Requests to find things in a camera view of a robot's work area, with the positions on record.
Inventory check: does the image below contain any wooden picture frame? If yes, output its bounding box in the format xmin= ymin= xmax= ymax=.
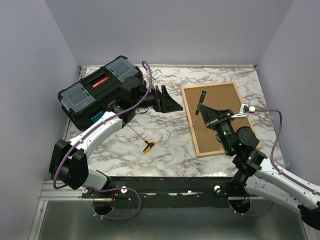
xmin=182 ymin=82 xmax=266 ymax=162

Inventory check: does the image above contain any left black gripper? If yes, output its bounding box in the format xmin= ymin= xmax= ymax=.
xmin=132 ymin=85 xmax=183 ymax=113

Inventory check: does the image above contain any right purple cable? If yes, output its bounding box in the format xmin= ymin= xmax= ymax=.
xmin=229 ymin=107 xmax=320 ymax=217

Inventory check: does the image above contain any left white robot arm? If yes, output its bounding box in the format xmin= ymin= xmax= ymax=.
xmin=49 ymin=73 xmax=183 ymax=198

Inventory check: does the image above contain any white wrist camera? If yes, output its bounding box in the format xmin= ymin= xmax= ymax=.
xmin=152 ymin=69 xmax=163 ymax=81
xmin=231 ymin=103 xmax=256 ymax=119

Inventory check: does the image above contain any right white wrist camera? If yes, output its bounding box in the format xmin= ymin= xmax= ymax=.
xmin=231 ymin=103 xmax=256 ymax=119

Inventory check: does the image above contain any yellow black hex key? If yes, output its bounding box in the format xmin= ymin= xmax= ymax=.
xmin=127 ymin=125 xmax=156 ymax=154

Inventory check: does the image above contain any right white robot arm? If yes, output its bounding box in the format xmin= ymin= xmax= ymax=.
xmin=197 ymin=103 xmax=320 ymax=230

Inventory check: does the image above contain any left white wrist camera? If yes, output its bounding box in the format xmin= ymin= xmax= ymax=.
xmin=152 ymin=69 xmax=163 ymax=81

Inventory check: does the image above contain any black plastic toolbox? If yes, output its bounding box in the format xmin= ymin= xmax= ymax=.
xmin=57 ymin=55 xmax=147 ymax=131

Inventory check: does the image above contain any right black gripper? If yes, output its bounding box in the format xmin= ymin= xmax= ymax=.
xmin=198 ymin=104 xmax=234 ymax=155

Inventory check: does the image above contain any aluminium extrusion rail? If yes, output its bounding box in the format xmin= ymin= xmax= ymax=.
xmin=38 ymin=180 xmax=91 ymax=201

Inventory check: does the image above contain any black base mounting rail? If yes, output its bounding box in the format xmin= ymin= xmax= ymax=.
xmin=82 ymin=176 xmax=247 ymax=209

